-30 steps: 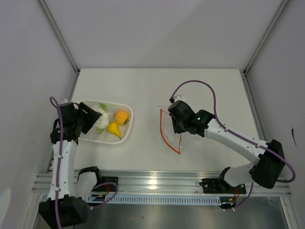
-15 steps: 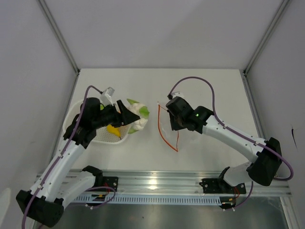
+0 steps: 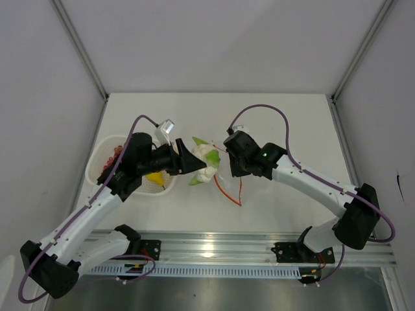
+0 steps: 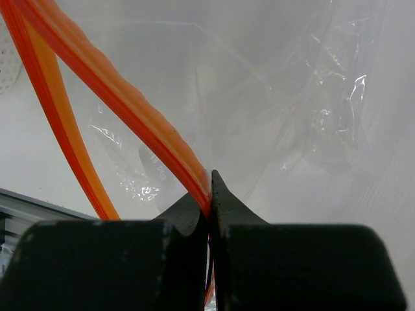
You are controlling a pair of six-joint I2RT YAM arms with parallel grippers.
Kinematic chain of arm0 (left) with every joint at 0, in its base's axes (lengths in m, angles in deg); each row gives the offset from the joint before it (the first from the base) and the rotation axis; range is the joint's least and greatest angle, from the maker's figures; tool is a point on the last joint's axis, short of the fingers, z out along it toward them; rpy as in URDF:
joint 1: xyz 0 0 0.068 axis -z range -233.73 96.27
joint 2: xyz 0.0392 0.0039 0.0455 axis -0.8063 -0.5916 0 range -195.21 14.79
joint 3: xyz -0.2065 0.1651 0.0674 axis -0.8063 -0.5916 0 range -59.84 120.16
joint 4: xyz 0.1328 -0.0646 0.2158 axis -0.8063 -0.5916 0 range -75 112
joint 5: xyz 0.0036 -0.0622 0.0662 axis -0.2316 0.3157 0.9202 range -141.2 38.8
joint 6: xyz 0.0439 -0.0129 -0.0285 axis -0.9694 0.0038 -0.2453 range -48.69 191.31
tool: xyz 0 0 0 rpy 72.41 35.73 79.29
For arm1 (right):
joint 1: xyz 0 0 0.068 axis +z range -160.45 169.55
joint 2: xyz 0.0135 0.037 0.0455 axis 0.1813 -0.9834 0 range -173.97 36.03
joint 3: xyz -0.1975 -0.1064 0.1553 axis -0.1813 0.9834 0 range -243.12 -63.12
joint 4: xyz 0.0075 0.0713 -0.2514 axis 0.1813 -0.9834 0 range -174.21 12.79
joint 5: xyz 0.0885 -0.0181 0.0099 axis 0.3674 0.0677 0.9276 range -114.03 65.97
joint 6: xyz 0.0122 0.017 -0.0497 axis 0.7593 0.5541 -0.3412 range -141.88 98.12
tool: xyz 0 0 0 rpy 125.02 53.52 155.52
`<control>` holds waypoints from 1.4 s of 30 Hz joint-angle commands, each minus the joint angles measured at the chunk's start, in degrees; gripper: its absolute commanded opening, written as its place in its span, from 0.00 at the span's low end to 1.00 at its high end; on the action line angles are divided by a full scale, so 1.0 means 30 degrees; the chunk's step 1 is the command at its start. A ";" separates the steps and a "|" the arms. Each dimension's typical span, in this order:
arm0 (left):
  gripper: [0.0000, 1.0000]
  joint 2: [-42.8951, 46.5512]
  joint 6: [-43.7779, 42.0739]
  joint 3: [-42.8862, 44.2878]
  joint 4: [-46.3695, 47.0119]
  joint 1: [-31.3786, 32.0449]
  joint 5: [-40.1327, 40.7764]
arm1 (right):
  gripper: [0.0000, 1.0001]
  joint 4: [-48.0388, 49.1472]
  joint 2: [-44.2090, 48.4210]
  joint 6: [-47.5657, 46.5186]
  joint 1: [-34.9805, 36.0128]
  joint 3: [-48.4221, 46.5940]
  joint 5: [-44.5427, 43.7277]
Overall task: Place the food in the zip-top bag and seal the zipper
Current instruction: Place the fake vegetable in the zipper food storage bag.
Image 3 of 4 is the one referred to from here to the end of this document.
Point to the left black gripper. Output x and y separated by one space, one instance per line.
183 163

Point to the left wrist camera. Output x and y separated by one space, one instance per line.
163 130

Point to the clear zip top bag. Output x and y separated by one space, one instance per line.
242 191

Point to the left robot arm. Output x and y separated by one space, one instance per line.
56 263

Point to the aluminium mounting rail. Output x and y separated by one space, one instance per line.
251 249

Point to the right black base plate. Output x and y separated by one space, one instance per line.
290 252

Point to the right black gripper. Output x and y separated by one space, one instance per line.
235 171

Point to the white slotted cable duct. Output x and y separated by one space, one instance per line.
197 270

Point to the white cauliflower with leaves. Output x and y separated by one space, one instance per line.
210 156

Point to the yellow pear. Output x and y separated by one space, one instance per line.
157 178

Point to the red grapes bunch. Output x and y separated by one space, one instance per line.
112 159

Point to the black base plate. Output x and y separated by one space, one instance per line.
290 252
150 248

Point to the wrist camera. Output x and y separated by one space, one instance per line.
236 128
163 130

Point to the white perforated plastic basket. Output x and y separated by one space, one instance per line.
104 152

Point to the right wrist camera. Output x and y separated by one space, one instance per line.
236 128

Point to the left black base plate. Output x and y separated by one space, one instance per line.
150 248

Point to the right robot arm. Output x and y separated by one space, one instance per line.
354 219

